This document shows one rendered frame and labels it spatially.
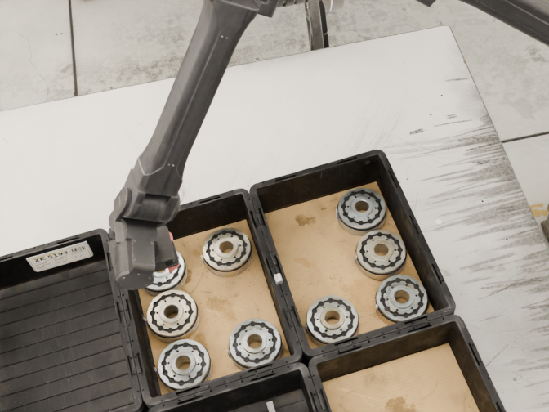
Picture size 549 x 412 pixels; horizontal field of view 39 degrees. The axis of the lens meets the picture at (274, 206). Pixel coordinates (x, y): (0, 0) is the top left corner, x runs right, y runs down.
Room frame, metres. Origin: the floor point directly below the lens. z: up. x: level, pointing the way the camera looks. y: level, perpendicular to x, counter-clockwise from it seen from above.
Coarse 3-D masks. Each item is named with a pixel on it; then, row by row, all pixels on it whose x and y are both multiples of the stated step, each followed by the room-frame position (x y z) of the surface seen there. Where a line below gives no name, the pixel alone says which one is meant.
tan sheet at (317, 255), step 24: (288, 216) 0.89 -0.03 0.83; (312, 216) 0.88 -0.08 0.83; (288, 240) 0.83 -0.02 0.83; (312, 240) 0.82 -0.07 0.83; (336, 240) 0.81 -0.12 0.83; (288, 264) 0.77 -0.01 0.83; (312, 264) 0.76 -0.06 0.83; (336, 264) 0.76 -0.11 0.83; (408, 264) 0.73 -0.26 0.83; (312, 288) 0.71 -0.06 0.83; (336, 288) 0.70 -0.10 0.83; (360, 288) 0.70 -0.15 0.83; (360, 312) 0.64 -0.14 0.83
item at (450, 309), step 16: (336, 160) 0.95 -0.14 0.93; (352, 160) 0.94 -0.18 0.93; (384, 160) 0.93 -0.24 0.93; (288, 176) 0.92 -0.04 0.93; (304, 176) 0.92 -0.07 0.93; (256, 192) 0.89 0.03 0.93; (400, 192) 0.85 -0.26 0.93; (256, 208) 0.85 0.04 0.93; (416, 224) 0.77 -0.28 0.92; (272, 240) 0.78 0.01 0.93; (272, 256) 0.74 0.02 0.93; (432, 256) 0.69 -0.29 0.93; (432, 272) 0.66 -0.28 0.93; (288, 288) 0.67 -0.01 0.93; (448, 288) 0.62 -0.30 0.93; (288, 304) 0.63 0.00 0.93; (448, 304) 0.59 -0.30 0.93; (416, 320) 0.57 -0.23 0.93; (304, 336) 0.56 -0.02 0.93; (368, 336) 0.55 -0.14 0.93; (304, 352) 0.53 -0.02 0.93; (320, 352) 0.53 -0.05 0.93
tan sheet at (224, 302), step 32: (192, 256) 0.82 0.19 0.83; (256, 256) 0.80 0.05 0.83; (192, 288) 0.75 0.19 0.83; (224, 288) 0.74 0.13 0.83; (256, 288) 0.73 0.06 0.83; (224, 320) 0.66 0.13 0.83; (160, 352) 0.61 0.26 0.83; (224, 352) 0.59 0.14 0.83; (288, 352) 0.58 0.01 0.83; (160, 384) 0.55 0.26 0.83
